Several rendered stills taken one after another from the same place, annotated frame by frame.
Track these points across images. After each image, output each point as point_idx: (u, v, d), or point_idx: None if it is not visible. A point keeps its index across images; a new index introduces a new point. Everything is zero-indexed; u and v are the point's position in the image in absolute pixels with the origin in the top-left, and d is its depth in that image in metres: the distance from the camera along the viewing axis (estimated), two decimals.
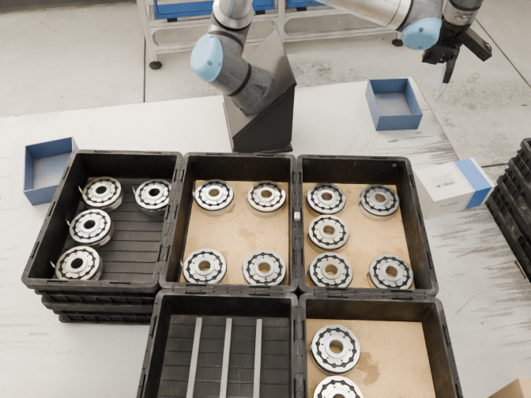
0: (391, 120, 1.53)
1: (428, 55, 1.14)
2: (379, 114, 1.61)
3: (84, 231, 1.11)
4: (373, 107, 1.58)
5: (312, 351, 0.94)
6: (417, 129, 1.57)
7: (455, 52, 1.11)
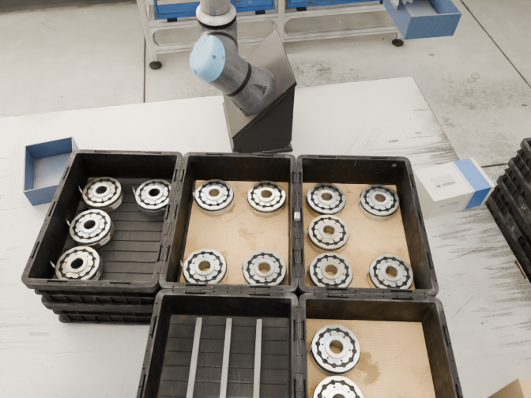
0: (423, 23, 1.24)
1: None
2: None
3: (84, 231, 1.11)
4: (398, 11, 1.29)
5: (312, 351, 0.94)
6: (453, 35, 1.29)
7: None
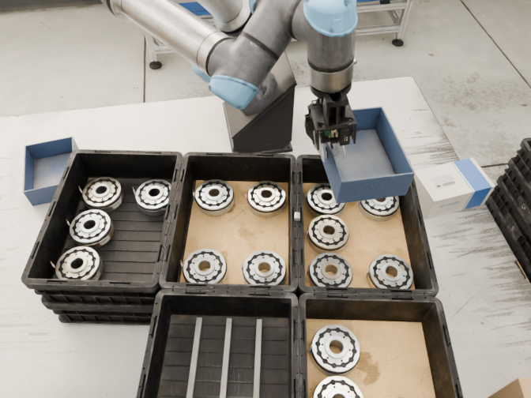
0: (361, 186, 0.88)
1: (348, 133, 0.81)
2: (340, 171, 0.96)
3: (84, 231, 1.11)
4: (329, 161, 0.92)
5: (312, 351, 0.94)
6: (405, 194, 0.93)
7: None
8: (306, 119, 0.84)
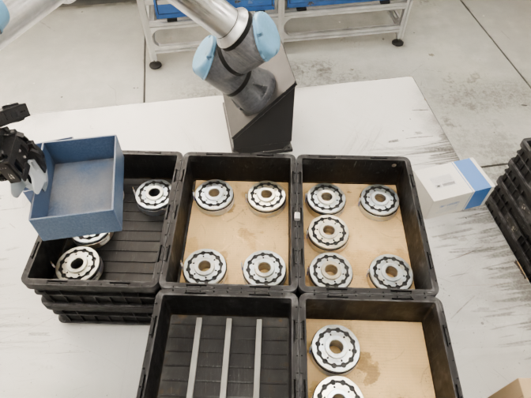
0: (58, 224, 0.82)
1: (16, 170, 0.76)
2: (62, 204, 0.90)
3: None
4: (39, 195, 0.87)
5: (312, 351, 0.94)
6: (121, 230, 0.87)
7: (20, 134, 0.77)
8: None
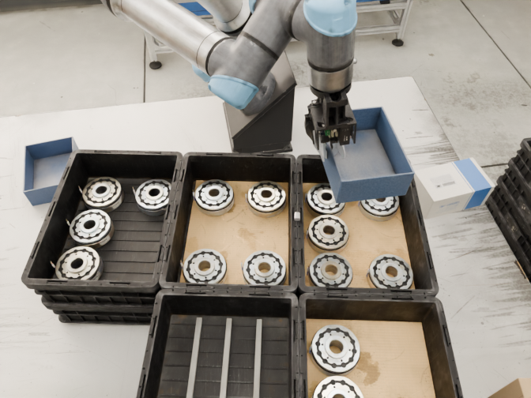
0: (361, 186, 0.88)
1: (348, 133, 0.81)
2: (340, 171, 0.96)
3: (84, 231, 1.11)
4: (329, 161, 0.92)
5: (312, 351, 0.94)
6: (405, 194, 0.93)
7: None
8: (306, 119, 0.84)
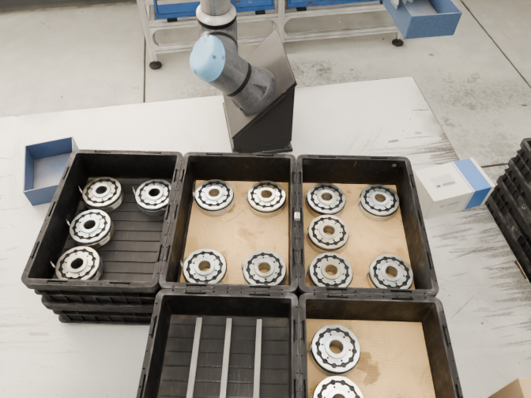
0: (424, 22, 1.24)
1: None
2: None
3: (84, 231, 1.11)
4: (398, 10, 1.29)
5: (312, 351, 0.94)
6: (453, 35, 1.29)
7: None
8: None
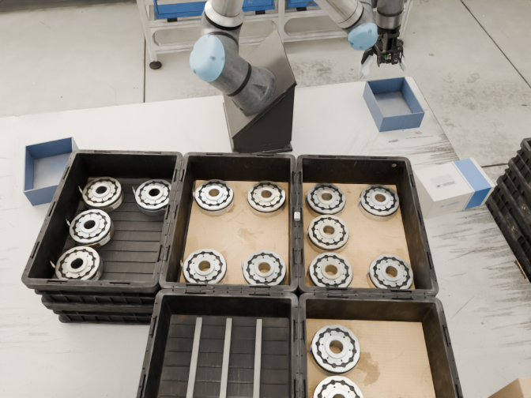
0: (394, 121, 1.53)
1: (397, 57, 1.37)
2: None
3: (84, 231, 1.11)
4: (374, 108, 1.58)
5: (312, 351, 0.94)
6: (419, 127, 1.58)
7: None
8: (371, 46, 1.39)
